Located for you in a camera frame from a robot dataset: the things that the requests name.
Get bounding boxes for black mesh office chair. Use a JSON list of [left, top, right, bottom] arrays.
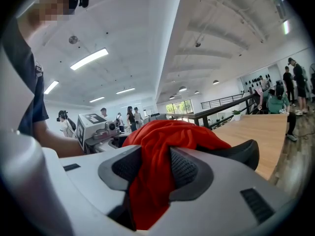
[[196, 139, 260, 171]]

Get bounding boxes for window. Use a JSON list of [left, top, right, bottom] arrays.
[[166, 99, 194, 115]]

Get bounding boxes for person's head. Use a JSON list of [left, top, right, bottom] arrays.
[[18, 0, 79, 34]]

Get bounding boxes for wooden table with white legs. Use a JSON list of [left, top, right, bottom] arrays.
[[213, 114, 288, 181]]

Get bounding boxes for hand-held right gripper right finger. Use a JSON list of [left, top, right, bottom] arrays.
[[147, 146, 291, 236]]

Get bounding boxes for grey jacket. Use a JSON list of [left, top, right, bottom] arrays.
[[143, 114, 168, 125]]

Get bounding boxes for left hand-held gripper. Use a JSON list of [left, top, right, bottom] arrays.
[[76, 113, 129, 155]]

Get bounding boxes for person's dark shirt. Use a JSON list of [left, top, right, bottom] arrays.
[[1, 16, 50, 137]]

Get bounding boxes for row of black wall items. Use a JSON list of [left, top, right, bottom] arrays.
[[244, 73, 272, 86]]

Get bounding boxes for person's left forearm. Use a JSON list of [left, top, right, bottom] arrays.
[[33, 120, 86, 158]]

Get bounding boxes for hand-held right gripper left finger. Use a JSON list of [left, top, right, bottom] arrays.
[[59, 145, 143, 232]]

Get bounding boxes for red clothes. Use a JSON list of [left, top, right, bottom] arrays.
[[122, 120, 232, 231]]

